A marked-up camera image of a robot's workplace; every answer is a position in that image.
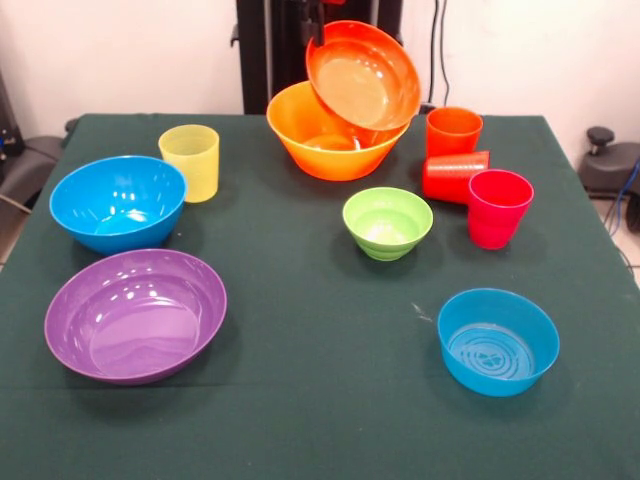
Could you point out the deep blue bowl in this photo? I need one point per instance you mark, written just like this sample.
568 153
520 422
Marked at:
115 200

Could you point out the orange cup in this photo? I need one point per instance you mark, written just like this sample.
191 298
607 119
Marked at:
452 137

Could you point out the pink cup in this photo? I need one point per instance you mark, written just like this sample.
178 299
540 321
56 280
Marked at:
497 220

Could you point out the grey machine base with knob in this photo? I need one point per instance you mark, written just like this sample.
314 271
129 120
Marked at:
610 170

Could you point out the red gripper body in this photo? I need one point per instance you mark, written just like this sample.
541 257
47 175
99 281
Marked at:
332 2

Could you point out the purple bowl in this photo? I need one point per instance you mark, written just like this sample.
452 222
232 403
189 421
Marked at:
135 325

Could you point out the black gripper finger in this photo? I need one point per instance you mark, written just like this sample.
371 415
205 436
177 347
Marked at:
319 25
308 25

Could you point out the dark green tablecloth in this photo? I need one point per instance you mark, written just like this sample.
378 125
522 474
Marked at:
280 430

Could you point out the yellow cup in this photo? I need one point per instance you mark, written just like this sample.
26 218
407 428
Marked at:
192 170

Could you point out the green bowl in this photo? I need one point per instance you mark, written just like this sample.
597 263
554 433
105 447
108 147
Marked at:
387 225

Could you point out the small blue ringed bowl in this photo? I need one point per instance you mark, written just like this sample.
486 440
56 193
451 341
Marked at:
500 350

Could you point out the grey floor equipment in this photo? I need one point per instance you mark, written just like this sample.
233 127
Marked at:
30 165

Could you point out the black power plug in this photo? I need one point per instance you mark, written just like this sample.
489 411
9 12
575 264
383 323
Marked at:
426 107

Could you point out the light orange bowl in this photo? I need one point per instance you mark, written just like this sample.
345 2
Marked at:
300 140

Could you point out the red cup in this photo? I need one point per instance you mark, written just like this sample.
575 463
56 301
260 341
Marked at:
445 180

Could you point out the wide orange-red bowl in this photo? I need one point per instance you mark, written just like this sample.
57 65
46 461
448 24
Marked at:
365 80

